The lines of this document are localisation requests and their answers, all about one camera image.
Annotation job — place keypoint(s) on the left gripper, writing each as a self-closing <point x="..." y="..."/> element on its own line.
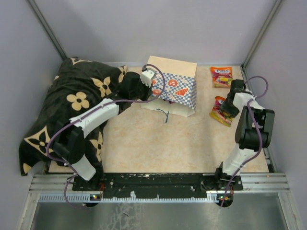
<point x="148" y="91"/>

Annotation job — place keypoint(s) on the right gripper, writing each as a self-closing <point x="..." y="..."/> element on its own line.
<point x="231" y="112"/>

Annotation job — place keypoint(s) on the orange candy bag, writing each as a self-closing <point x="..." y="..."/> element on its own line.
<point x="217" y="114"/>
<point x="221" y="77"/>

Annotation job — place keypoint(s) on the checkered paper bag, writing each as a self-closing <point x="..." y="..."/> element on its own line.
<point x="179" y="86"/>

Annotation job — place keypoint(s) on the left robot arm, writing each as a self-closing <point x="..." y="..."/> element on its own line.
<point x="69" y="139"/>

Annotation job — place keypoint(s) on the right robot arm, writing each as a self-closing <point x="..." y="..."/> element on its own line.
<point x="253" y="132"/>

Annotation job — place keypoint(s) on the black floral pillow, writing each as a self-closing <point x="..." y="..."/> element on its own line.
<point x="77" y="87"/>

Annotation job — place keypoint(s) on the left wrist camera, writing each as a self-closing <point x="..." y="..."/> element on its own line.
<point x="147" y="75"/>

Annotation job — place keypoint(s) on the blue bag string handle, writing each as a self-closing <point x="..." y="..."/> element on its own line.
<point x="165" y="113"/>

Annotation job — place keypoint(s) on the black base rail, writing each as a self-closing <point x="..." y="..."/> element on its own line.
<point x="152" y="185"/>

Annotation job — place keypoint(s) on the aluminium frame rail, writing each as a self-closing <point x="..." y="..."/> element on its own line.
<point x="58" y="188"/>

